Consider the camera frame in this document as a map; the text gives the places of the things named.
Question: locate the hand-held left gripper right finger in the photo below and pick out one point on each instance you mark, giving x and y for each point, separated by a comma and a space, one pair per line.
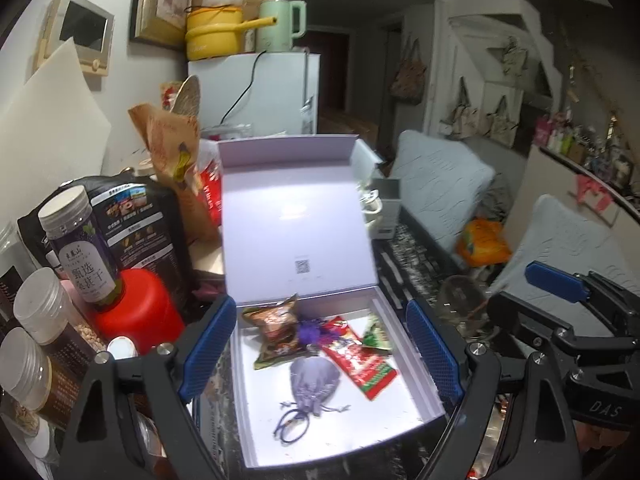
432, 352

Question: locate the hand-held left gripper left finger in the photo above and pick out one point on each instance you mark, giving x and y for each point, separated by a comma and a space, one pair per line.
207, 347

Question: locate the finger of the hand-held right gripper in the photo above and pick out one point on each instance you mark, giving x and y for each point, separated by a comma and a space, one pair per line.
555, 280
520, 315

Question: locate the green snack packet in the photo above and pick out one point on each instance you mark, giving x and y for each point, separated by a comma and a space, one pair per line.
377, 335

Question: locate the brown gold snack packet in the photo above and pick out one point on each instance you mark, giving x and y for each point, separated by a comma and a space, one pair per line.
275, 330

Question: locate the red snack packet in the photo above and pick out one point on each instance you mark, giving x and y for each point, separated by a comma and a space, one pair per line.
362, 365

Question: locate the purple tassel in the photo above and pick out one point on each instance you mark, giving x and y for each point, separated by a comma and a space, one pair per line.
312, 332

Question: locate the lavender gift box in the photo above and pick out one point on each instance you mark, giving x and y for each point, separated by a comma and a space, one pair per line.
295, 220

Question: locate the light blue covered chair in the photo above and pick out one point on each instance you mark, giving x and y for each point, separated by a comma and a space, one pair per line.
565, 245
440, 185

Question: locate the dark purple cloth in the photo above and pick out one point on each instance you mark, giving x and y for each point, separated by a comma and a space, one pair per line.
210, 290

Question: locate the glass mug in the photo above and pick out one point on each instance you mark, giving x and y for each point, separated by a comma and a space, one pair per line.
460, 300

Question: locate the red plastic canister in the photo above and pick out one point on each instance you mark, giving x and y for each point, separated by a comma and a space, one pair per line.
142, 305

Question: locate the orange plastic bag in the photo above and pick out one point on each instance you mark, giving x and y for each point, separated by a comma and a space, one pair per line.
482, 242

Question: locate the blue tablet tube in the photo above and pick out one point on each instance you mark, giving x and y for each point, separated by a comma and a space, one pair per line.
122, 347

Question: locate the white counter cabinet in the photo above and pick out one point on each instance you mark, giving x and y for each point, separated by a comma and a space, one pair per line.
545, 180

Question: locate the black printed food pouch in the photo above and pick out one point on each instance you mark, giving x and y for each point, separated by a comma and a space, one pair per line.
145, 230

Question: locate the row of cosmetic bottles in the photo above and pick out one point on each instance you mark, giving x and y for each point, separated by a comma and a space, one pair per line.
580, 145

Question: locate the red white snack bag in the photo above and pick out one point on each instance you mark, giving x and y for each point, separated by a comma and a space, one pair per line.
212, 195

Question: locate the grey white box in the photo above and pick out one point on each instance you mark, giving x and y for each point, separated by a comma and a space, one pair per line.
387, 205

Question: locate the white cup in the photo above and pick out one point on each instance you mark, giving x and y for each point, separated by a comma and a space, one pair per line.
370, 207

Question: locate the cream tote bag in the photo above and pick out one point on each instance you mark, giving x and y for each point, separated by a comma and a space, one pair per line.
460, 115
502, 125

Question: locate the cluster of lidded food jars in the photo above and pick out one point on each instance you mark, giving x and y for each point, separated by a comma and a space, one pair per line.
75, 245

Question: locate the brown paper bag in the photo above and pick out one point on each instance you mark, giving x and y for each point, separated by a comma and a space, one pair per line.
170, 150

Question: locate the floral tote bag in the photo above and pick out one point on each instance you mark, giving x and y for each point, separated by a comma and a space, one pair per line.
410, 77

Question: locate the round woven trivet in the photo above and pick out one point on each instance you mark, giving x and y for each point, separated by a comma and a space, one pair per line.
187, 95

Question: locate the white under-stair cupboard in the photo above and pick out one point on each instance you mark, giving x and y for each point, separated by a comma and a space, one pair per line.
490, 35

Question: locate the white fridge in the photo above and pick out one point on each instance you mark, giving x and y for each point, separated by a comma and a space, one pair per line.
280, 90

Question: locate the white foam board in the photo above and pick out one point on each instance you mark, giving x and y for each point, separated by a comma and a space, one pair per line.
55, 125

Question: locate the brown wooden door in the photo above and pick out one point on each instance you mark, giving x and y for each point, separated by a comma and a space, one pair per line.
327, 70

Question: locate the yellow pot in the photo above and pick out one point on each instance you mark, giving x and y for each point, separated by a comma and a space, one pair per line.
215, 35

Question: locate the green electric kettle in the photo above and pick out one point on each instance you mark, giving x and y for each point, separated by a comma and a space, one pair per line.
277, 25

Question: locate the framed picture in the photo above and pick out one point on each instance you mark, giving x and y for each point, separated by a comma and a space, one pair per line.
160, 5

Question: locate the wall intercom panel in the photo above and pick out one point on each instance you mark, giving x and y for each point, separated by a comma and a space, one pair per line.
82, 25

